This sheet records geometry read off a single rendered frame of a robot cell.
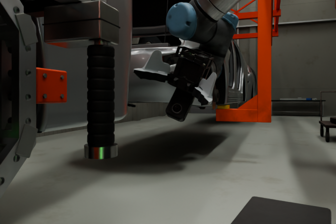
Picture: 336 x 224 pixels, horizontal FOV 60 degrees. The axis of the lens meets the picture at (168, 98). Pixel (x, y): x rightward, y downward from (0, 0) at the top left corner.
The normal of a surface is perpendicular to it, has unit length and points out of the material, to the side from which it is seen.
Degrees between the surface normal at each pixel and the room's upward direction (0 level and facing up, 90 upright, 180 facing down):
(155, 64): 110
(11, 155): 90
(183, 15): 90
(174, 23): 90
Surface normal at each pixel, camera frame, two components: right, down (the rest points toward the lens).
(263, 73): -0.33, 0.00
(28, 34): 0.94, 0.00
